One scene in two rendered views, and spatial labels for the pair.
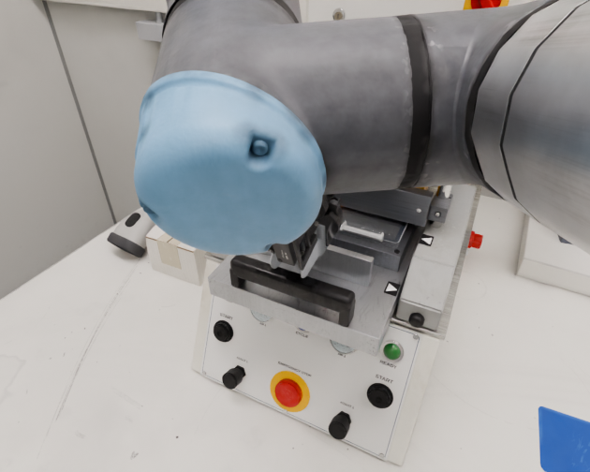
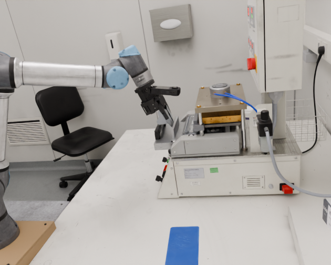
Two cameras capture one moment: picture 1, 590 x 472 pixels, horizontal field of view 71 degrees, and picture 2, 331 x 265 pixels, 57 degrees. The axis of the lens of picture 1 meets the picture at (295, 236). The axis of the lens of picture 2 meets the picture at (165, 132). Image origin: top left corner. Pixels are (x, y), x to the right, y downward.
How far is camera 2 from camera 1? 1.18 m
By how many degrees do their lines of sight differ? 67
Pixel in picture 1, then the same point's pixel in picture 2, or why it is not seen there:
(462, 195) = (227, 135)
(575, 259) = (307, 224)
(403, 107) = not seen: hidden behind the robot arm
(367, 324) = (157, 141)
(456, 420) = (180, 207)
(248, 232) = not seen: hidden behind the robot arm
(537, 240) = (314, 210)
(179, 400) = (159, 161)
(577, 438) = (188, 236)
